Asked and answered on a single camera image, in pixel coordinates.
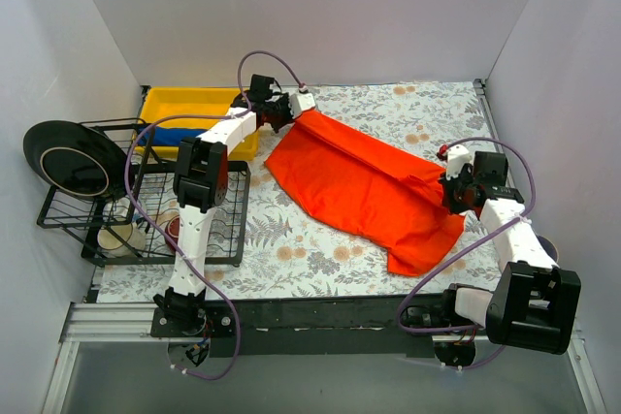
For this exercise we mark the purple ceramic mug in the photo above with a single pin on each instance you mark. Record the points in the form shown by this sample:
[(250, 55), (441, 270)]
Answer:
[(549, 248)]

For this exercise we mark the black wire dish rack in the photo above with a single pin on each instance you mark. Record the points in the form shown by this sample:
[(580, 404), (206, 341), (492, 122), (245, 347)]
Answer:
[(152, 181)]

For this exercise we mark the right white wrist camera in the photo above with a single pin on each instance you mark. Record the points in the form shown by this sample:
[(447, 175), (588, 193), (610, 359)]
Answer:
[(455, 157)]

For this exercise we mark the orange t shirt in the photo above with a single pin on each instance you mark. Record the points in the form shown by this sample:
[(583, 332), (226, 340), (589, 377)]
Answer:
[(362, 186)]

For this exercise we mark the yellow plastic bin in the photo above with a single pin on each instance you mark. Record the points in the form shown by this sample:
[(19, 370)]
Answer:
[(165, 101)]

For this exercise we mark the blue rolled t shirt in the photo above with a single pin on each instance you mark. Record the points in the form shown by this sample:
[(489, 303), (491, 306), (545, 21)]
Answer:
[(169, 137)]

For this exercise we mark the floral table mat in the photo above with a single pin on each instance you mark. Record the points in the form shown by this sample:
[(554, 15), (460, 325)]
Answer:
[(287, 254)]

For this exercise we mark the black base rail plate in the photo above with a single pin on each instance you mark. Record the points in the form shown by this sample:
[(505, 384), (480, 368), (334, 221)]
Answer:
[(323, 342)]

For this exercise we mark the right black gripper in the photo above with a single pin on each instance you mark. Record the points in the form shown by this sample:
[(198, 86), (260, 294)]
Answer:
[(454, 192)]

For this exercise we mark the red bowl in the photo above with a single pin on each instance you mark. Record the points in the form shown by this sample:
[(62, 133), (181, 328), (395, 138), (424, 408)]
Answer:
[(172, 231)]

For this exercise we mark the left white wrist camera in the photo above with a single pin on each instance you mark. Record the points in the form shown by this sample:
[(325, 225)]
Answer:
[(300, 101)]

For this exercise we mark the aluminium frame rail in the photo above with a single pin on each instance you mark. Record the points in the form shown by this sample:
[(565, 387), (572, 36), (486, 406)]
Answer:
[(136, 321)]

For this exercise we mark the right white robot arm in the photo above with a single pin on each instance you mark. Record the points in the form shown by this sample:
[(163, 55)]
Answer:
[(534, 304)]

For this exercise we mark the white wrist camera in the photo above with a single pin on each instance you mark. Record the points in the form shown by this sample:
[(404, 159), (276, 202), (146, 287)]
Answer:
[(455, 157), (300, 101)]

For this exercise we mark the cream cup in rack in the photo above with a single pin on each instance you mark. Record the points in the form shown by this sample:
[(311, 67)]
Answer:
[(120, 235)]

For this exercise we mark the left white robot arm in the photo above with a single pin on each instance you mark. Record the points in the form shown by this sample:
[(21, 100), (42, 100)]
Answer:
[(201, 184)]

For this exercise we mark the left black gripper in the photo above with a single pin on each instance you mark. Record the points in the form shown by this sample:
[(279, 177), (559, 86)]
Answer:
[(279, 113)]

